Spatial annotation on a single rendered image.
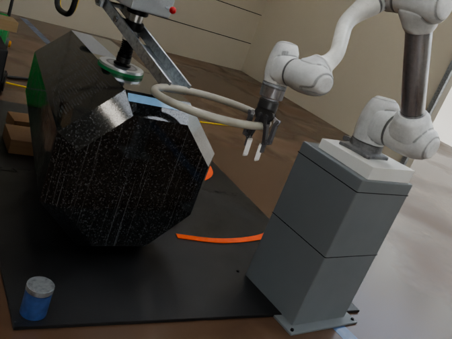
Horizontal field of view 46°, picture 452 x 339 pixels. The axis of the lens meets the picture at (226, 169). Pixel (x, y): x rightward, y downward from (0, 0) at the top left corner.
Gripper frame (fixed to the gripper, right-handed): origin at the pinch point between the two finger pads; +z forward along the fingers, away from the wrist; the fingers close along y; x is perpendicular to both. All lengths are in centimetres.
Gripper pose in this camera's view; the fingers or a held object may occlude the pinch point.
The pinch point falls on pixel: (253, 150)
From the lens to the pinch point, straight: 200.9
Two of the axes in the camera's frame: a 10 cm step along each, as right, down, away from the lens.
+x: -4.9, 0.9, -8.7
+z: -2.9, 9.2, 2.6
